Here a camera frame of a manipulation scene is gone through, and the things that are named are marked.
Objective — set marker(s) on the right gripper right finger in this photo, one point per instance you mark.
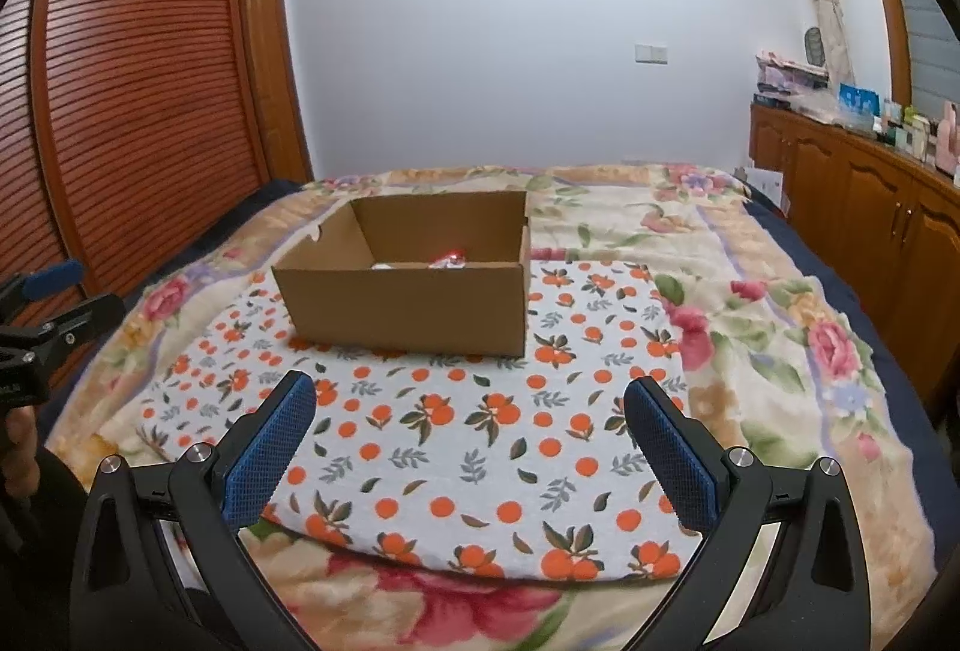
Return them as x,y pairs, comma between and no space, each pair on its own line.
813,592

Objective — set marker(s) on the wooden sideboard cabinet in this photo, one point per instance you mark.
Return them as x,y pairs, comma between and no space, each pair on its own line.
887,226

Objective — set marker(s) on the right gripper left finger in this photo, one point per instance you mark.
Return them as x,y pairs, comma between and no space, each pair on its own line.
159,563

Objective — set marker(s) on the person's left hand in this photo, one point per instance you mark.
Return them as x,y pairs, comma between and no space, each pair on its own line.
20,470

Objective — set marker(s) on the orange print white cloth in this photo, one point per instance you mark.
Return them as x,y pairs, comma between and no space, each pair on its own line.
497,467

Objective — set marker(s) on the red white snack pouch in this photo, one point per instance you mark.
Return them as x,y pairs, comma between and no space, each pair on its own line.
452,260

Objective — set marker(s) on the pink bottle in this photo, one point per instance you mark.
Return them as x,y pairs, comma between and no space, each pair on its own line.
947,150

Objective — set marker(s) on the white wall switch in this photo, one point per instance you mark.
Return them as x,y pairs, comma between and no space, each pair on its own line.
651,54

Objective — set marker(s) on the brown cardboard box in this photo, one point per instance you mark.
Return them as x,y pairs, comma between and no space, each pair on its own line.
362,278

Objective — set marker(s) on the louvered wooden wardrobe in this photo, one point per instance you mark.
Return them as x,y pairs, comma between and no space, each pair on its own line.
128,129

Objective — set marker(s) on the wooden door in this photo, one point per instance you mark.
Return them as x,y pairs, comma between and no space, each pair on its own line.
273,83

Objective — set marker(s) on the window roller blind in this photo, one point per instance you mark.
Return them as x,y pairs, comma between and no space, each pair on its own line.
934,56

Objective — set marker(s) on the blue box on cabinet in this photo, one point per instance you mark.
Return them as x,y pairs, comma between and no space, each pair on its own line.
858,101

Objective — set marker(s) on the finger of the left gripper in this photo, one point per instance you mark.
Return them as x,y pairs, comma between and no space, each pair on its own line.
23,289
54,341

